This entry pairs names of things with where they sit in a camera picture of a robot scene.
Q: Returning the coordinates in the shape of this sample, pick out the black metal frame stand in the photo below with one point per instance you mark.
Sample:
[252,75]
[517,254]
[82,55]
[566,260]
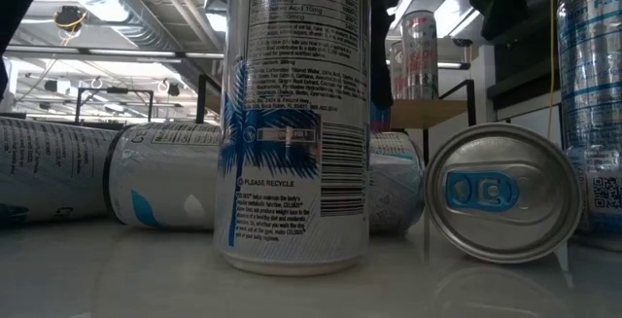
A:
[114,90]

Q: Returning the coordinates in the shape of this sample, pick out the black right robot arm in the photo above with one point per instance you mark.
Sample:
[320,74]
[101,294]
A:
[500,9]

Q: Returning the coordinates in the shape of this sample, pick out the silver ceiling duct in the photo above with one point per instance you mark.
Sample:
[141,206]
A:
[141,21]

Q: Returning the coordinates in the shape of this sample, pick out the Celsius can red print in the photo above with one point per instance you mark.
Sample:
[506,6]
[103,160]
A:
[396,75]
[420,65]

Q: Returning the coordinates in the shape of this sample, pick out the wooden shelf black legs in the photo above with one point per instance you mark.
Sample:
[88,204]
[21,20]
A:
[427,114]

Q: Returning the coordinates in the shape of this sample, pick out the black wall panel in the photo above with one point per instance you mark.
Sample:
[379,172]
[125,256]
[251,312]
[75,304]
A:
[525,65]

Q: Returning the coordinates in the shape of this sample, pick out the tall silver blue can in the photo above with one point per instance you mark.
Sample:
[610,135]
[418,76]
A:
[505,221]

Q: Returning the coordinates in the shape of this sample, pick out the small silver can blue text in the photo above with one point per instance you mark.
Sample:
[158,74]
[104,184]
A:
[590,114]

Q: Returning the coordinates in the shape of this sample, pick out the white table cover sheet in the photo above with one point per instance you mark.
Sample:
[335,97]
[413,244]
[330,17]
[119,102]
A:
[146,284]

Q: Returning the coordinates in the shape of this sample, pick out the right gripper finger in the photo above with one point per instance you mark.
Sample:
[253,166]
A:
[382,65]

